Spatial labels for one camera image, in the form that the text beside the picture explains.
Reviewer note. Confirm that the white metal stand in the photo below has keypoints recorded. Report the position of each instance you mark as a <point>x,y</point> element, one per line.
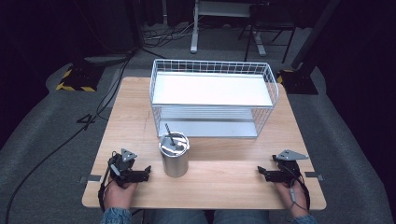
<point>194,31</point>

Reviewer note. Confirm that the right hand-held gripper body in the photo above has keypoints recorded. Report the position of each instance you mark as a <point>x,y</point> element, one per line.
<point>288,171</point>

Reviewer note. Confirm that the black slanted stand pole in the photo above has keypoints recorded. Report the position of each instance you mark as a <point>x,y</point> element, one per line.
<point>314,34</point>

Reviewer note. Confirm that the person's right hand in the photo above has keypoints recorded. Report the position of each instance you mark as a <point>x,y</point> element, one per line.
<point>291,199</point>

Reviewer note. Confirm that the black chair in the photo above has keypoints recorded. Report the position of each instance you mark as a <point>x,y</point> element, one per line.
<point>271,25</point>

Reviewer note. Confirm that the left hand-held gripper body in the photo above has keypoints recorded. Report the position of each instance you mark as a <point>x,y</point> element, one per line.
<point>120,169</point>

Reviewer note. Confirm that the steel tumbler cup with lid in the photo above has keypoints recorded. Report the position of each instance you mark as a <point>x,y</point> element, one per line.
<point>175,161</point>

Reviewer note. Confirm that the yellow black striped stand base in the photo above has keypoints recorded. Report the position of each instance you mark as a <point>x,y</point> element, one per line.
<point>297,82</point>
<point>79,79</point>

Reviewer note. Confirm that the grey tape strip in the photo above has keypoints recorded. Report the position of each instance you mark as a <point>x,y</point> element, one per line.
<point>93,178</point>
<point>314,175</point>

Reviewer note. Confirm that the person's left hand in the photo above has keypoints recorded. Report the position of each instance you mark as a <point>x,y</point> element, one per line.
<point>118,196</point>

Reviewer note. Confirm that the striped drinking straw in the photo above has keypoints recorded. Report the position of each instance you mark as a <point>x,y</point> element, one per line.
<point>169,133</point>

